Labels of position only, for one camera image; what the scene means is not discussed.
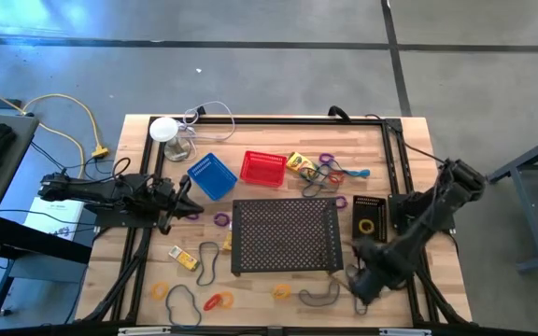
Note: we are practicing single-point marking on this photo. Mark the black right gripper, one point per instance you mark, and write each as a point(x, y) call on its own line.
point(386, 270)

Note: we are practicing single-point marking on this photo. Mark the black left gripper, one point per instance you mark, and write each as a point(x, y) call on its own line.
point(171, 205)

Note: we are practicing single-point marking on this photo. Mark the purple spiral wrist coil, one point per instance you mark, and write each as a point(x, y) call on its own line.
point(321, 159)
point(344, 205)
point(193, 217)
point(216, 219)

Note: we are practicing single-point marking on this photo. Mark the small yellow box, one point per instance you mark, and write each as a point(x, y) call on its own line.
point(227, 242)
point(184, 258)

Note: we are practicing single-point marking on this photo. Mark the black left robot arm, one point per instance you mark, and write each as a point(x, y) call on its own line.
point(91, 189)

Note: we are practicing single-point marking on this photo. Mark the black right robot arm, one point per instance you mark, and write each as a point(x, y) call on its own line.
point(428, 219)

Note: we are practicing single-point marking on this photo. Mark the blue plastic basket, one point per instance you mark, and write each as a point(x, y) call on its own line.
point(213, 177)

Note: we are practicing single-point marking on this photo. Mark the black plastic basket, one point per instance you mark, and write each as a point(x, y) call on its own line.
point(376, 205)

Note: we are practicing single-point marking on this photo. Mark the silver aluminium bar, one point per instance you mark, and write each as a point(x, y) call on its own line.
point(404, 332)
point(143, 331)

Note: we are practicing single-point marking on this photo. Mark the white mushroom table lamp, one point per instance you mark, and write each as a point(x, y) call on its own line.
point(164, 129)

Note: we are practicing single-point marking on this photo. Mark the red plastic basket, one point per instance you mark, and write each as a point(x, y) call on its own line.
point(263, 169)

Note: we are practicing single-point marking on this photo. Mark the black perforated metal shelf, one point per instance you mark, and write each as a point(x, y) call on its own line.
point(287, 233)

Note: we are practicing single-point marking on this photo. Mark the red spiral wrist coil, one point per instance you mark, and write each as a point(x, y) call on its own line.
point(329, 177)

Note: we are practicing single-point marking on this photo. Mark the yellow green crayon box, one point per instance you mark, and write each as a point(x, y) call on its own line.
point(299, 163)

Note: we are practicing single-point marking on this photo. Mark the white booklet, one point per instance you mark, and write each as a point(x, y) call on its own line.
point(54, 217)

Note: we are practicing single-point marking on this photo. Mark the grey metal cart frame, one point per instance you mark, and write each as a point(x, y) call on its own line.
point(526, 210)

